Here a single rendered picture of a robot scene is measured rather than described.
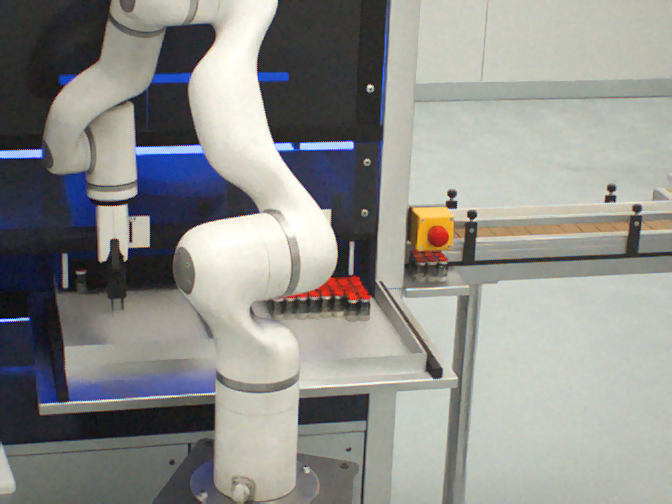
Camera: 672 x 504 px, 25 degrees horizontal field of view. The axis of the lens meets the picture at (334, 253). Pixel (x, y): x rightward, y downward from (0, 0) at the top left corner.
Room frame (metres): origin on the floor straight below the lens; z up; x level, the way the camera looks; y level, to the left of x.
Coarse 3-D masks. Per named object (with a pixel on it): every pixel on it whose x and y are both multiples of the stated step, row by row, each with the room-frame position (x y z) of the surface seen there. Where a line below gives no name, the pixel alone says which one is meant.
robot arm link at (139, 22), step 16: (112, 0) 2.27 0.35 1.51; (128, 0) 2.05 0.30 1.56; (144, 0) 2.04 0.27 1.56; (160, 0) 2.04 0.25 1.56; (176, 0) 2.05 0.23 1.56; (192, 0) 2.06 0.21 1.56; (112, 16) 2.27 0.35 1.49; (128, 16) 2.07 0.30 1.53; (144, 16) 2.05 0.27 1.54; (160, 16) 2.05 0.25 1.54; (176, 16) 2.06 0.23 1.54; (192, 16) 2.07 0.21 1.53
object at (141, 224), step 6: (138, 216) 2.60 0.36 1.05; (144, 216) 2.61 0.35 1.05; (132, 222) 2.60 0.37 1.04; (138, 222) 2.60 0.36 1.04; (144, 222) 2.61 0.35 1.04; (132, 228) 2.60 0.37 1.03; (138, 228) 2.60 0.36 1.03; (144, 228) 2.61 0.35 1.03; (132, 234) 2.60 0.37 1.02; (138, 234) 2.60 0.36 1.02; (144, 234) 2.61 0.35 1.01; (132, 240) 2.60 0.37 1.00; (138, 240) 2.60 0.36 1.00; (144, 240) 2.61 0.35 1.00; (132, 246) 2.60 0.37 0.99; (138, 246) 2.60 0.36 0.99; (144, 246) 2.61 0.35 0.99
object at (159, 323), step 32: (96, 288) 2.66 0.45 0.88; (128, 288) 2.67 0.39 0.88; (160, 288) 2.67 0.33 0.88; (64, 320) 2.50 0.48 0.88; (96, 320) 2.51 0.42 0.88; (128, 320) 2.51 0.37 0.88; (160, 320) 2.52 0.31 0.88; (192, 320) 2.53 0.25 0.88; (64, 352) 2.32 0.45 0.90; (96, 352) 2.33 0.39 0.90; (128, 352) 2.34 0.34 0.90; (160, 352) 2.35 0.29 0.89; (192, 352) 2.37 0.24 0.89
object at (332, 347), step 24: (264, 312) 2.58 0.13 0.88; (384, 312) 2.60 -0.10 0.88; (312, 336) 2.48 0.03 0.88; (336, 336) 2.48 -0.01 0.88; (360, 336) 2.49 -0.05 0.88; (384, 336) 2.49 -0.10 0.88; (408, 336) 2.45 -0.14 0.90; (312, 360) 2.30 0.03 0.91; (336, 360) 2.31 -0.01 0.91; (360, 360) 2.32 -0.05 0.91; (384, 360) 2.33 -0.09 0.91; (408, 360) 2.34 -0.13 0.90
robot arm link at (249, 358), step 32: (224, 224) 1.93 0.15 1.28; (256, 224) 1.94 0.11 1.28; (192, 256) 1.88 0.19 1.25; (224, 256) 1.88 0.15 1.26; (256, 256) 1.90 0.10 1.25; (288, 256) 1.92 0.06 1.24; (192, 288) 1.88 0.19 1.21; (224, 288) 1.87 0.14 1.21; (256, 288) 1.90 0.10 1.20; (224, 320) 1.88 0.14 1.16; (256, 320) 1.94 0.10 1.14; (224, 352) 1.92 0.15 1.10; (256, 352) 1.90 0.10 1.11; (288, 352) 1.93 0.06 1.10; (224, 384) 1.92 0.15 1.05; (256, 384) 1.90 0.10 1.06; (288, 384) 1.93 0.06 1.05
